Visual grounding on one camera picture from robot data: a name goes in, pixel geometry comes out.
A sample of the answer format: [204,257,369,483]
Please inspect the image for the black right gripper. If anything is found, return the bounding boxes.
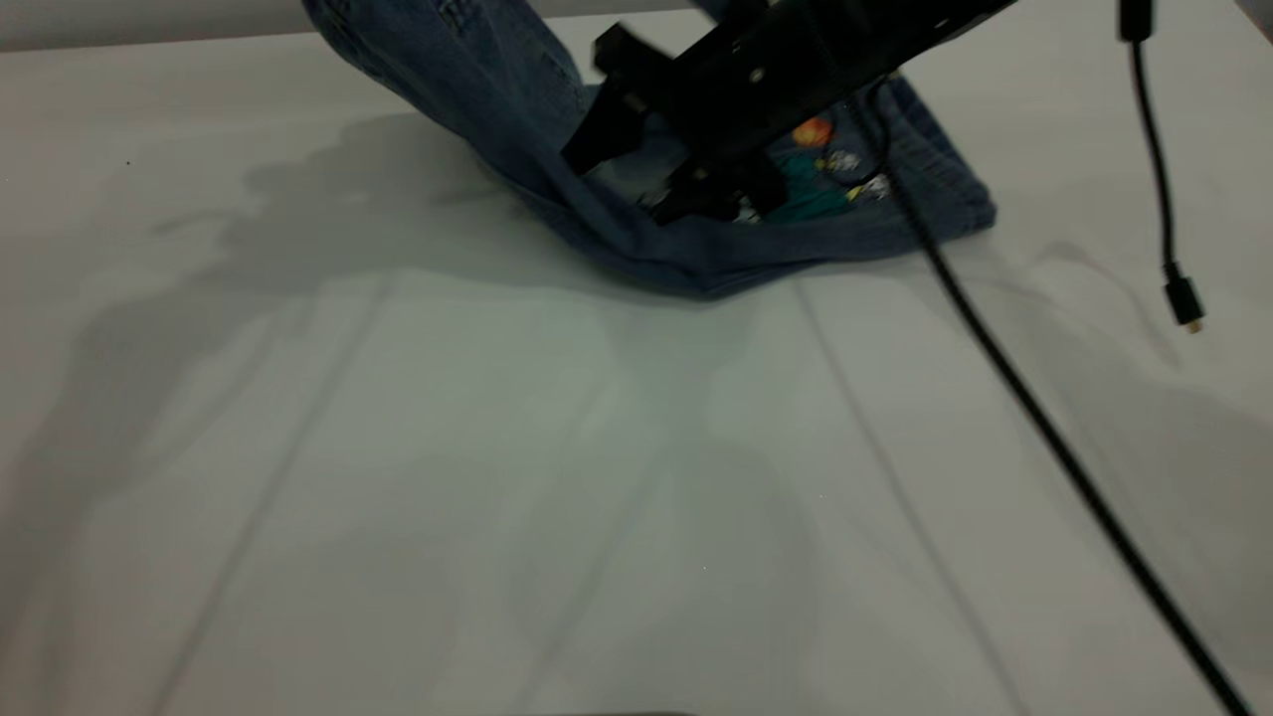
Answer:
[562,0,1015,225]

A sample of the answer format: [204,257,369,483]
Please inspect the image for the blue denim pants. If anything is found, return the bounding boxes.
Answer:
[303,0,999,299]

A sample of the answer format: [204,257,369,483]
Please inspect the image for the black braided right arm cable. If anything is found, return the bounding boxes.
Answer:
[850,75,1256,716]

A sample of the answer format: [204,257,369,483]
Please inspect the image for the black cable with usb plug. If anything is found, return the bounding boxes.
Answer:
[1119,0,1206,335]

